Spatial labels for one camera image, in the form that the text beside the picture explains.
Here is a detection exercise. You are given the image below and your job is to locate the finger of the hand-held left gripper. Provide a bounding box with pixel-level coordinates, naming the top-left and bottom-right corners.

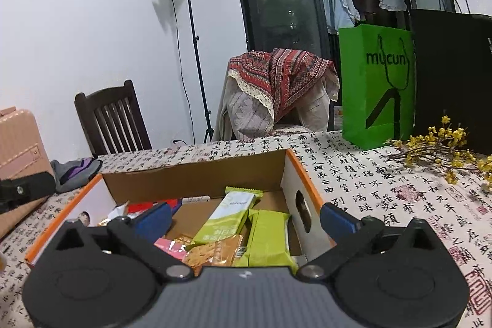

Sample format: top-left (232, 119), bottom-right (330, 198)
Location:
top-left (0, 171), bottom-right (57, 215)

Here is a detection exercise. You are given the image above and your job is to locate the calligraphy printed tablecloth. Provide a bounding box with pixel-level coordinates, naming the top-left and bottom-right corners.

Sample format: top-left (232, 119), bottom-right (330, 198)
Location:
top-left (0, 130), bottom-right (492, 328)

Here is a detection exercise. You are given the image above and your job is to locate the dark glass sliding door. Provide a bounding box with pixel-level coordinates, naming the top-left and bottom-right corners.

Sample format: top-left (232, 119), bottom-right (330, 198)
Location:
top-left (231, 0), bottom-right (459, 129)

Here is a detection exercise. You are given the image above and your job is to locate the chair with red patterned cloth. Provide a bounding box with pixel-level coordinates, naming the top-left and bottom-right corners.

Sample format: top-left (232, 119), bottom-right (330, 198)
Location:
top-left (212, 59), bottom-right (339, 142)

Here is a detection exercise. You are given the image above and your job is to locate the green paper bag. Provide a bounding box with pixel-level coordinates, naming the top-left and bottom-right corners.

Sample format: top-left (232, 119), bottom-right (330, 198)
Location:
top-left (338, 23), bottom-right (417, 151)

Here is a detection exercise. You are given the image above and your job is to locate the orange cardboard box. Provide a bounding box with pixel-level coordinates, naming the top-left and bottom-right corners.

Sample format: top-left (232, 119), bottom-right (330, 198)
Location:
top-left (25, 149), bottom-right (337, 268)

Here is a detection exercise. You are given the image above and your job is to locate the dark wooden chair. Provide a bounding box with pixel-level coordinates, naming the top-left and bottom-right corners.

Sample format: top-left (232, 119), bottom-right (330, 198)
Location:
top-left (74, 80), bottom-right (153, 157)

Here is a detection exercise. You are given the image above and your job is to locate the pink suitcase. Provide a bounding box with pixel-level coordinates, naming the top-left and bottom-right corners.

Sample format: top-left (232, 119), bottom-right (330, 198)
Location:
top-left (0, 107), bottom-right (55, 238)

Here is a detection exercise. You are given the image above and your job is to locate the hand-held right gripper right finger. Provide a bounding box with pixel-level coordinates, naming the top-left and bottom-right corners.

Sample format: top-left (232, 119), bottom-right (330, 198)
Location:
top-left (295, 202), bottom-right (448, 282)

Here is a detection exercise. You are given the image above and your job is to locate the yellow flower branch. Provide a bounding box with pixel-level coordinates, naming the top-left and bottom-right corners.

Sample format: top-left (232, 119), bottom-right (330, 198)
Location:
top-left (385, 116), bottom-right (492, 186)

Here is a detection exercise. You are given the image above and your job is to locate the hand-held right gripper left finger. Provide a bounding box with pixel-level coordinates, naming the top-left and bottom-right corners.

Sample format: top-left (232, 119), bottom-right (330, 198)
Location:
top-left (53, 202), bottom-right (195, 282)

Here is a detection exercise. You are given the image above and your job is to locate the red silver snack packet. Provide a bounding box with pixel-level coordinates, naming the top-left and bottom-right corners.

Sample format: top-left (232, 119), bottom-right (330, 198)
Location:
top-left (127, 198), bottom-right (184, 215)

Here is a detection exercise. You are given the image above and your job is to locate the white green snack bar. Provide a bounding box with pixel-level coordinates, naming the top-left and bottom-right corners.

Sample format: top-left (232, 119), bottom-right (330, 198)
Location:
top-left (191, 186), bottom-right (264, 246)

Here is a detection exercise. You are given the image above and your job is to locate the pink snack packet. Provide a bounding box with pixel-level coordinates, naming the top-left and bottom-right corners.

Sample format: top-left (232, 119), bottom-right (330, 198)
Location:
top-left (154, 239), bottom-right (193, 262)

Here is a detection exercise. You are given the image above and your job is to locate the grey purple pouch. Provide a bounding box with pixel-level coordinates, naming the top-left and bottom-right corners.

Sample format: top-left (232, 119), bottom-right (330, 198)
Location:
top-left (51, 158), bottom-right (104, 194)

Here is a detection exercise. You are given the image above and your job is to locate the black paper bag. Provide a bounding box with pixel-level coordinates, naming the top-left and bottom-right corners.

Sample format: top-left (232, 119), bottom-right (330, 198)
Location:
top-left (408, 0), bottom-right (492, 156)

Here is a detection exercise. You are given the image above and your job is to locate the red patterned cloth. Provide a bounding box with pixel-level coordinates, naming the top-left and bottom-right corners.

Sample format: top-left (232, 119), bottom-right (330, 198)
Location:
top-left (227, 48), bottom-right (341, 125)

